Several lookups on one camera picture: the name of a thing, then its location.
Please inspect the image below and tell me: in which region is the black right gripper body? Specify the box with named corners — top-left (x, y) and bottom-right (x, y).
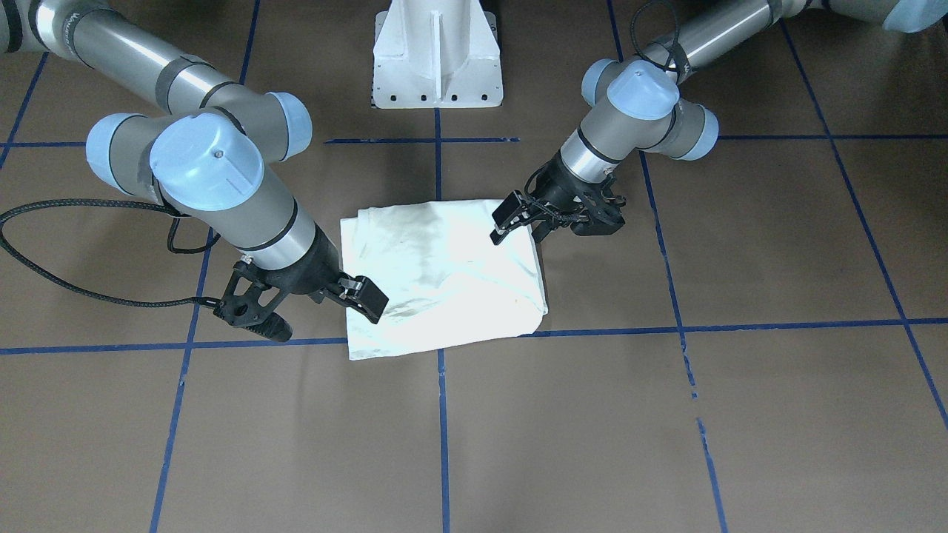
top-left (244, 224), bottom-right (349, 304)

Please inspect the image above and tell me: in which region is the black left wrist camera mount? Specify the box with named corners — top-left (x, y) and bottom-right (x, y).
top-left (570, 182), bottom-right (627, 236)

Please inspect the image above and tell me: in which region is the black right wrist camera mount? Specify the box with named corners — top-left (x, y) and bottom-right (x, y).
top-left (213, 261), bottom-right (293, 342)

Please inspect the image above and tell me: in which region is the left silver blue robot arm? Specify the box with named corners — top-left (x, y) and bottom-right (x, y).
top-left (490, 1), bottom-right (946, 245)

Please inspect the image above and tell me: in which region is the cream long-sleeve cat shirt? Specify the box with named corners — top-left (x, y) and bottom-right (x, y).
top-left (341, 199), bottom-right (548, 361)

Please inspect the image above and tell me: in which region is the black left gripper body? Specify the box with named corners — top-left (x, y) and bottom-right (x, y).
top-left (526, 154), bottom-right (615, 221)

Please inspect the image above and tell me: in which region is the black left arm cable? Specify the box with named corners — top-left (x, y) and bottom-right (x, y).
top-left (630, 0), bottom-right (697, 75)

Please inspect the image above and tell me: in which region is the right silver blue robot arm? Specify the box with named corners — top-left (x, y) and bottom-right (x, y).
top-left (2, 1), bottom-right (388, 338)

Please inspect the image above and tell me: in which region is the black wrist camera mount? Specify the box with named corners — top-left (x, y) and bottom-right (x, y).
top-left (213, 261), bottom-right (293, 342)
top-left (570, 182), bottom-right (627, 236)

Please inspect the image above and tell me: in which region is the white camera pole with base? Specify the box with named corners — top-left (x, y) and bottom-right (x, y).
top-left (370, 1), bottom-right (504, 110)

